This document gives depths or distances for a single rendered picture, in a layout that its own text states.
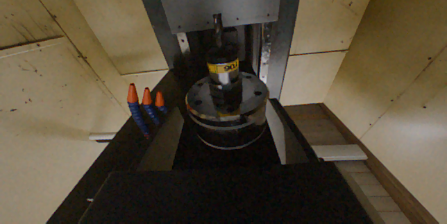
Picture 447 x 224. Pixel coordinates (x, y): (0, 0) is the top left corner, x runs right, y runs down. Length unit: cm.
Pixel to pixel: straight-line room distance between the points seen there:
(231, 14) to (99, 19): 102
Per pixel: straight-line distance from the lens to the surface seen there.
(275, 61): 76
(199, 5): 62
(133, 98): 24
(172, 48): 74
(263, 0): 64
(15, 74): 113
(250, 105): 19
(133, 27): 122
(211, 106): 19
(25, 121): 112
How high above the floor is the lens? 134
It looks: 37 degrees up
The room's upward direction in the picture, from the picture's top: 172 degrees clockwise
